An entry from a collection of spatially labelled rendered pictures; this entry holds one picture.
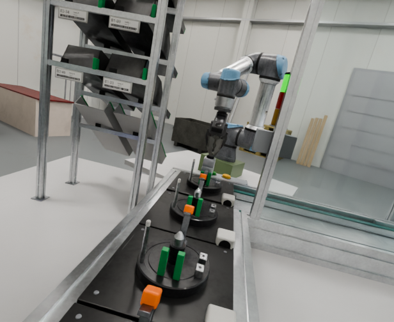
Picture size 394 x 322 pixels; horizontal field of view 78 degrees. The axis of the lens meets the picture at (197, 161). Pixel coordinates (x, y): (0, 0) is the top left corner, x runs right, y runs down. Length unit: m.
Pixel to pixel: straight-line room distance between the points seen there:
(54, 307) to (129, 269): 0.12
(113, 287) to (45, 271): 0.25
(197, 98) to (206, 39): 2.16
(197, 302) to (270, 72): 1.18
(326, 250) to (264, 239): 0.19
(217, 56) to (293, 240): 9.00
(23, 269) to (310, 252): 0.78
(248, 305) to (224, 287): 0.05
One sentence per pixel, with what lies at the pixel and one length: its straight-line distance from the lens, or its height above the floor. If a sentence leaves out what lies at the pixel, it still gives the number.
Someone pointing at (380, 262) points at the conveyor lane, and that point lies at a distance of 0.98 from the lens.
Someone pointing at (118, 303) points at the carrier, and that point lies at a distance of 0.45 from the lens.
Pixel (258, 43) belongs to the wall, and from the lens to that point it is 9.15.
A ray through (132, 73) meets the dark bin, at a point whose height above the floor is 1.32.
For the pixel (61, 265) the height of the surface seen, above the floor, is 0.86.
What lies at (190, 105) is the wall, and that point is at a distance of 9.86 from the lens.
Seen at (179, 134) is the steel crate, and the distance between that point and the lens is 6.16.
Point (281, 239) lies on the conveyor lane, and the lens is 0.86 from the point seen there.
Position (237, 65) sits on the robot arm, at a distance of 1.32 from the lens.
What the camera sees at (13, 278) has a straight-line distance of 0.68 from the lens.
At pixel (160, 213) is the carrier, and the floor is 0.97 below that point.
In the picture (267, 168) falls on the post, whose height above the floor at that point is 1.13.
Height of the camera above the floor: 1.29
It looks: 14 degrees down
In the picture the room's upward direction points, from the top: 12 degrees clockwise
